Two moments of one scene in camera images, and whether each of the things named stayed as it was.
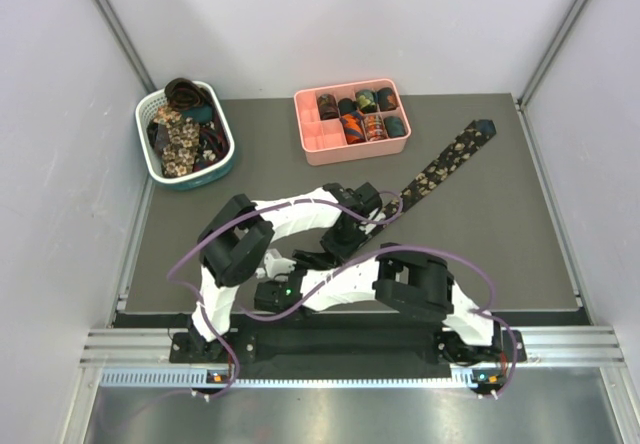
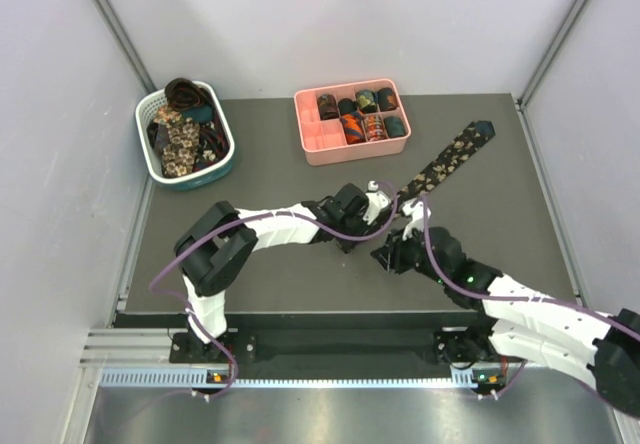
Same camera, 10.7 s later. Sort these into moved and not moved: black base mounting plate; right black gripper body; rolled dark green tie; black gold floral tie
Moved: right black gripper body
Not moved: black base mounting plate; black gold floral tie; rolled dark green tie
